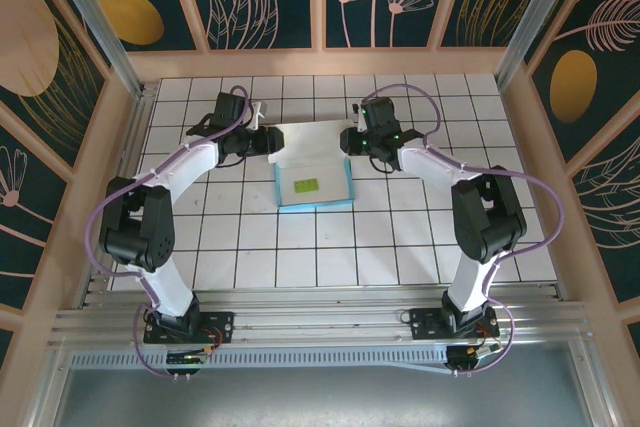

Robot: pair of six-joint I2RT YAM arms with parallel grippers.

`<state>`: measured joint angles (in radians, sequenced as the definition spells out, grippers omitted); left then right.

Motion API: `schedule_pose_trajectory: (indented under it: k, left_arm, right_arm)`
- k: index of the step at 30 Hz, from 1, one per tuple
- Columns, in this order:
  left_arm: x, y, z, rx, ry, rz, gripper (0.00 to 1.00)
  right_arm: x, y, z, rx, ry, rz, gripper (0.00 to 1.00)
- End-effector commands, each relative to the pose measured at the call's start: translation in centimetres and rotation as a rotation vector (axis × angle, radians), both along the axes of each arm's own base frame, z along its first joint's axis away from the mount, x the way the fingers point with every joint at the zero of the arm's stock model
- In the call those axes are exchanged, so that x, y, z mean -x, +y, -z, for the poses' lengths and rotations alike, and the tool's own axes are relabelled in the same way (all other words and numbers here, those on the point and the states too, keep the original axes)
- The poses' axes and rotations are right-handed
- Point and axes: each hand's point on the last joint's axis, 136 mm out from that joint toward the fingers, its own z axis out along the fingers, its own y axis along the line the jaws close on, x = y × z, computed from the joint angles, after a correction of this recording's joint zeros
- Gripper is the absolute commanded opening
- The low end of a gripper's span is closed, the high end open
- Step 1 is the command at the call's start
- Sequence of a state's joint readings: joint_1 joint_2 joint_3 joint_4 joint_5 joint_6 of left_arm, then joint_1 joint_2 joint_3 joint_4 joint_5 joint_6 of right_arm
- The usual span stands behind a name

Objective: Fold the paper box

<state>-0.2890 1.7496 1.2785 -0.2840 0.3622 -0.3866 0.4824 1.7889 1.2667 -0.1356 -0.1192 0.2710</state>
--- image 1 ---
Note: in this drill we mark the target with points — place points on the white and teal paper box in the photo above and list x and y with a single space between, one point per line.
330 187

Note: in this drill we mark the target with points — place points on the small green packet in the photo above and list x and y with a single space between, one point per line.
305 186

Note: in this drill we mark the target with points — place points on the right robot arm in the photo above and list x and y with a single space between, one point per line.
430 162

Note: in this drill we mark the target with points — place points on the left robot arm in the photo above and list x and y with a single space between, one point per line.
165 287

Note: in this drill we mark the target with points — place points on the panel with yellow oval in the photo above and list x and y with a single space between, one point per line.
130 17

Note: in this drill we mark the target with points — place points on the panel with oval and feather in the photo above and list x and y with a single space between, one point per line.
575 87

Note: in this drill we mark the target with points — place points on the single pink flower panel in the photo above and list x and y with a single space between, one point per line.
25 227

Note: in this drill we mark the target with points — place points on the peach circle gold lines panel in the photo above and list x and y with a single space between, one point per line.
30 37

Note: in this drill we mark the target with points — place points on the panel with feather leaves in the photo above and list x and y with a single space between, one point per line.
615 207

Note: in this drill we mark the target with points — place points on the grey metal sheet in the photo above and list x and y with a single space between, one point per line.
320 402

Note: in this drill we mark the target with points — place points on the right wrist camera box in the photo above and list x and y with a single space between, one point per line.
357 117

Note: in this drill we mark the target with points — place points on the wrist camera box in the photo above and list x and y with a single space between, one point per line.
357 117
257 114

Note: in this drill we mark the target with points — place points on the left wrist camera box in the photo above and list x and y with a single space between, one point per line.
257 114

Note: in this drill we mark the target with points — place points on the aluminium side rail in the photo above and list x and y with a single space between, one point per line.
127 147

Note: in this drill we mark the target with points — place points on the aluminium rail beam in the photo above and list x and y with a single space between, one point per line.
325 317

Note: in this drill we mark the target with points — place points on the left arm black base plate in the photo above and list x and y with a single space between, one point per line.
220 327

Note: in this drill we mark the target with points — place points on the aluminium corner post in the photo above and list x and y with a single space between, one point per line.
95 17
530 12

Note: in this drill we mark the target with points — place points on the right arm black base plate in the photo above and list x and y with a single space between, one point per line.
425 327

